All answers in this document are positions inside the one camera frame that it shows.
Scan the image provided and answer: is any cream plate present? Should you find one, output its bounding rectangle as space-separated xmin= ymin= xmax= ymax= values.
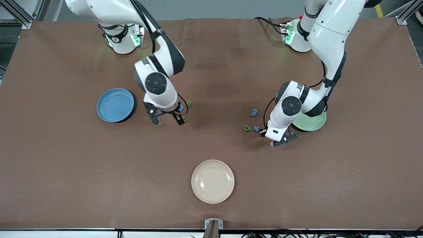
xmin=191 ymin=160 xmax=235 ymax=204

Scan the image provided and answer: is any aluminium frame profile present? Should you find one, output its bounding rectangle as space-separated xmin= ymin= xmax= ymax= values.
xmin=0 ymin=0 xmax=32 ymax=29
xmin=395 ymin=0 xmax=423 ymax=26
xmin=32 ymin=0 xmax=46 ymax=21

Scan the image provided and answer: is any grey metal mount bracket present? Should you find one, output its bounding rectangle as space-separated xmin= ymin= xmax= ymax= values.
xmin=202 ymin=218 xmax=224 ymax=238

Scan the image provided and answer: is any green plate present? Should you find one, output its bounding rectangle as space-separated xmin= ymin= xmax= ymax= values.
xmin=292 ymin=111 xmax=327 ymax=132

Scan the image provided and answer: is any black base cable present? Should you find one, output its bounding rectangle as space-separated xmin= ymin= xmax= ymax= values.
xmin=254 ymin=17 xmax=285 ymax=35

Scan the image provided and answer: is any blue plate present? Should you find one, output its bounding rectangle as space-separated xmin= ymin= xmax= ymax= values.
xmin=96 ymin=88 xmax=135 ymax=123

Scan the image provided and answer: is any black cable tangle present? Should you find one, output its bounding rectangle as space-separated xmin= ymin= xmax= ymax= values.
xmin=241 ymin=229 xmax=423 ymax=238

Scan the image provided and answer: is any brown table cover cloth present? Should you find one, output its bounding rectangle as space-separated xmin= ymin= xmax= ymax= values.
xmin=0 ymin=17 xmax=423 ymax=230

